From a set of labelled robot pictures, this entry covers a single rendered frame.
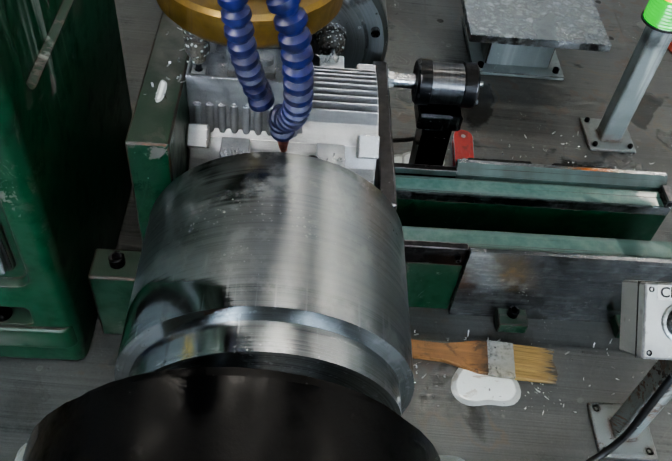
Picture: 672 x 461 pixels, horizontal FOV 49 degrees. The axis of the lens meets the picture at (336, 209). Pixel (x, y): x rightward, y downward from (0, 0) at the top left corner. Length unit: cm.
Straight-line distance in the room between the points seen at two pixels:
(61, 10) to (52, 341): 37
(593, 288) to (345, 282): 49
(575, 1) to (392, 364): 96
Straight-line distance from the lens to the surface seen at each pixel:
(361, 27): 96
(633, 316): 76
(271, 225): 58
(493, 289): 97
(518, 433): 94
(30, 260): 80
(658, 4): 118
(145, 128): 70
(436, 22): 150
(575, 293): 100
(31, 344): 93
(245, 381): 28
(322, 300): 55
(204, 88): 76
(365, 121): 79
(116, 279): 87
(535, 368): 98
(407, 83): 97
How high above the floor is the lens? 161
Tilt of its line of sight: 48 degrees down
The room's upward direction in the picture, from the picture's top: 7 degrees clockwise
